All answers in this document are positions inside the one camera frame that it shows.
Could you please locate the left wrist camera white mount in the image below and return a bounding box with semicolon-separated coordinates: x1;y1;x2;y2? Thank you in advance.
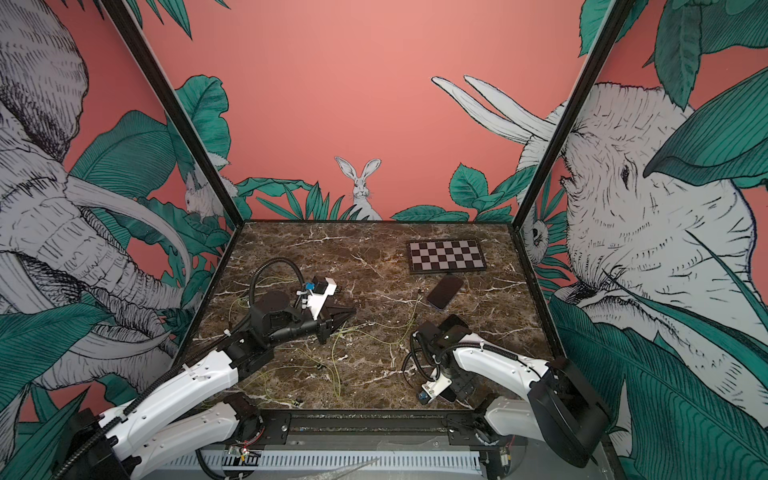
296;276;337;320

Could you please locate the black corner post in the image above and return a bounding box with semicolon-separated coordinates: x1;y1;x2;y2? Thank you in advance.
101;0;244;229
512;0;634;232

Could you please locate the right black corner post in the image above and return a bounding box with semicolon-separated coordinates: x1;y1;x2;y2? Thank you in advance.
512;0;634;232

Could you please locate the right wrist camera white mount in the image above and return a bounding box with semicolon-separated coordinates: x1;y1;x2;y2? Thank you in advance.
417;374;452;405

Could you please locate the white vented strip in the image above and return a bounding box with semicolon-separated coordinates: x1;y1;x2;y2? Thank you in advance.
149;449;484;475

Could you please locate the black white chessboard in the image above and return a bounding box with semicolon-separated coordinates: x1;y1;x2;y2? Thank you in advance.
406;239;487;274

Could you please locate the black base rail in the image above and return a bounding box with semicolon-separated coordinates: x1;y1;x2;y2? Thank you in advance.
253;409;486;449

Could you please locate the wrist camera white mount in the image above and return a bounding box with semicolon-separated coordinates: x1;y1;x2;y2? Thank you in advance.
296;276;337;320
417;374;452;405

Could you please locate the blue edged smartphone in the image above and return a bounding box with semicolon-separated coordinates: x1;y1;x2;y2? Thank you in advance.
426;274;464;310

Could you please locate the left black corner post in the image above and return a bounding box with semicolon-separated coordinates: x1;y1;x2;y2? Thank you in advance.
101;0;244;229

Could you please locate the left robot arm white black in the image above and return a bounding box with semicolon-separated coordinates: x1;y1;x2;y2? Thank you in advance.
51;257;356;479

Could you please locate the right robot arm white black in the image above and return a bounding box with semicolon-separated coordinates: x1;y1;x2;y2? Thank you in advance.
406;315;611;468

